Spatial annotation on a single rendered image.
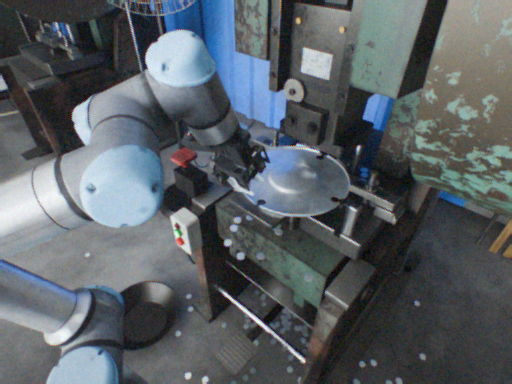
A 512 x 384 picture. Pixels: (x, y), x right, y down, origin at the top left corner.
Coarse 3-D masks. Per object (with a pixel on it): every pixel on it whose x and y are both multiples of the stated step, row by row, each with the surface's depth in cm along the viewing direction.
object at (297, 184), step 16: (272, 160) 91; (288, 160) 91; (304, 160) 91; (320, 160) 91; (336, 160) 90; (272, 176) 84; (288, 176) 84; (304, 176) 84; (320, 176) 85; (336, 176) 85; (256, 192) 80; (272, 192) 80; (288, 192) 80; (304, 192) 80; (320, 192) 80; (336, 192) 80; (272, 208) 76; (288, 208) 76; (304, 208) 76; (320, 208) 76
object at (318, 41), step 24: (312, 0) 66; (336, 0) 64; (312, 24) 65; (336, 24) 62; (312, 48) 67; (336, 48) 64; (288, 72) 75; (312, 72) 70; (336, 72) 67; (288, 96) 76; (312, 96) 73; (288, 120) 76; (312, 120) 73; (336, 120) 72; (360, 120) 82
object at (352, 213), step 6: (348, 204) 75; (354, 204) 74; (360, 204) 75; (348, 210) 75; (354, 210) 74; (360, 210) 75; (348, 216) 76; (354, 216) 75; (348, 222) 77; (354, 222) 76; (342, 228) 80; (348, 228) 78; (354, 228) 79; (348, 234) 79
